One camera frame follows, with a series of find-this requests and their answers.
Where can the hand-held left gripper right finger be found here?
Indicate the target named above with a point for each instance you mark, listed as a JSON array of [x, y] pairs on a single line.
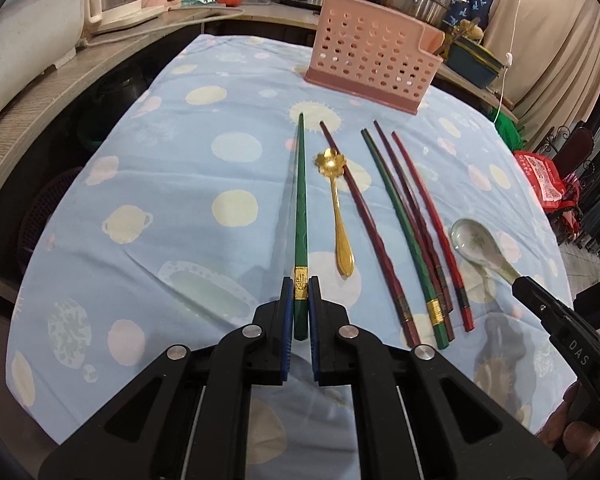
[[316, 340]]

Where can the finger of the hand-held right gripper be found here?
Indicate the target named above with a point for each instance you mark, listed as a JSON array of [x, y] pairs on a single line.
[[577, 355], [530, 290]]

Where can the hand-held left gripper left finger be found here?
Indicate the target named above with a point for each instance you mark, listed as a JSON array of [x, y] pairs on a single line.
[[286, 340]]

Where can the bright red chopstick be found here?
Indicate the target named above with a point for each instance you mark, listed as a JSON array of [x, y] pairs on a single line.
[[464, 310]]

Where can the white ceramic soup spoon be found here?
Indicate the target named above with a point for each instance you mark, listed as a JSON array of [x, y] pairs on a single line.
[[467, 237]]

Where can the gold flower-shaped spoon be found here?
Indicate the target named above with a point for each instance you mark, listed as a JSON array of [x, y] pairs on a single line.
[[344, 250]]

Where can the green chopstick with gold band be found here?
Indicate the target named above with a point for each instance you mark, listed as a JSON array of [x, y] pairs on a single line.
[[434, 309], [300, 210]]

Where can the dark red chopstick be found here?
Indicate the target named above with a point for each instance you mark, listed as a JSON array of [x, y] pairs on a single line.
[[391, 155], [380, 255]]

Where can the pink perforated utensil holder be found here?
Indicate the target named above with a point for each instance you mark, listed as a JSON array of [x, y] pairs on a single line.
[[365, 55]]

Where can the person's right hand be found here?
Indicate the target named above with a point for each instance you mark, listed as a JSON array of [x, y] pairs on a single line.
[[580, 435]]

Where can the red plastic bag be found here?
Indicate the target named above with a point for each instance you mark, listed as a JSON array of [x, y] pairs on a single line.
[[542, 180]]

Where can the green cloth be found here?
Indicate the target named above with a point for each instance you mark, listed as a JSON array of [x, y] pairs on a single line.
[[509, 132]]

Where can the blue planet-print tablecloth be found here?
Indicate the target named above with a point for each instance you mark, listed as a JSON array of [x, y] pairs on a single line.
[[180, 185]]

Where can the teal lunch box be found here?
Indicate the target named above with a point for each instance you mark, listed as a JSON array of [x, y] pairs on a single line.
[[475, 62]]

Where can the beige curtain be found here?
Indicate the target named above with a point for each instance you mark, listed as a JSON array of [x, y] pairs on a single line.
[[545, 25]]

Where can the tan loofah sponge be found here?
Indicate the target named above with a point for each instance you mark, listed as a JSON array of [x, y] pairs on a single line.
[[471, 29]]

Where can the green basin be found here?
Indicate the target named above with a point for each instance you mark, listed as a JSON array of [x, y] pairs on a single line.
[[97, 127]]

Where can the black kettle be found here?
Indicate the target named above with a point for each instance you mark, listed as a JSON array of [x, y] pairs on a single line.
[[122, 85]]

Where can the wood-grain counter shelf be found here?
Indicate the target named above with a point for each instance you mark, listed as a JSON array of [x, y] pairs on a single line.
[[55, 85]]

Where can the blue and white packet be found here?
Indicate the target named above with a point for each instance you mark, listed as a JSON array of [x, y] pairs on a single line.
[[200, 2]]

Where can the white plastic dish tub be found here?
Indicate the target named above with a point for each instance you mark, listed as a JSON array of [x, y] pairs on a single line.
[[25, 25]]

